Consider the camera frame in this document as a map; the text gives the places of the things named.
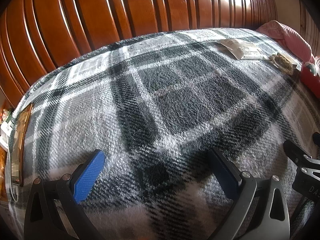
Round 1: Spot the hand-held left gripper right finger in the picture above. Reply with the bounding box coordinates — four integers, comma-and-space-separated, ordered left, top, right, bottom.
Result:
207, 147, 290, 240

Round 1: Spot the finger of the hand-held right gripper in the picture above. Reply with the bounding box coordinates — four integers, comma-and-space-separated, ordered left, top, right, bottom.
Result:
283, 139, 314, 166

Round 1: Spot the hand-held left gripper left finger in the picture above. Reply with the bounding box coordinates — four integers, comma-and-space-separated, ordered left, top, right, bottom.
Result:
24, 149, 107, 240

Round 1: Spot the clear plastic container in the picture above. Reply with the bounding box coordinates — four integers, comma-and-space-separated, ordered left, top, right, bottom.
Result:
271, 52, 302, 71

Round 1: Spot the white printed sachet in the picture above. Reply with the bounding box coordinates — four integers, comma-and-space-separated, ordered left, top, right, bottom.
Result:
234, 42, 270, 61

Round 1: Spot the smartphone with brown case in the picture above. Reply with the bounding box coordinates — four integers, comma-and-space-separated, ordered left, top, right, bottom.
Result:
11, 103, 34, 187

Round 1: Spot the red box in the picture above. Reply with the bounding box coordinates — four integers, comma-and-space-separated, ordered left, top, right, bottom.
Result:
299, 64, 320, 93

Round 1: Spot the small white teal item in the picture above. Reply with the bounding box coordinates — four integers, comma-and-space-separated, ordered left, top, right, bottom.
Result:
304, 58, 320, 77

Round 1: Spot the brown dried clump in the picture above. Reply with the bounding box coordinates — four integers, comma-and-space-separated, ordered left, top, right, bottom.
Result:
269, 54, 293, 75

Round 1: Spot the grey plaid fleece blanket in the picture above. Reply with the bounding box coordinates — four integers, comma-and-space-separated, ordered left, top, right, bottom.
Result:
6, 27, 320, 240

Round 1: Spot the colourful bedside clutter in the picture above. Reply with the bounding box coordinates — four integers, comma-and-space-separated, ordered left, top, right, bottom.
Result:
0, 106, 16, 200

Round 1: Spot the pink textured cloth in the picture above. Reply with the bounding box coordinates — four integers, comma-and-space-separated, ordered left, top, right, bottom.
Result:
256, 20, 315, 63

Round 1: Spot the brown wooden slatted headboard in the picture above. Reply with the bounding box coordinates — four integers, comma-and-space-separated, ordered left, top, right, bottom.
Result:
0, 0, 278, 108

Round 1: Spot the black cable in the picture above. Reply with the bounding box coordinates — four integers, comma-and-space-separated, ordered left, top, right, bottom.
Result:
290, 197, 314, 229

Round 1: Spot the white charging cable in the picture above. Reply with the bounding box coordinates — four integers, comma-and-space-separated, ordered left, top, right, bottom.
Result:
6, 126, 21, 203

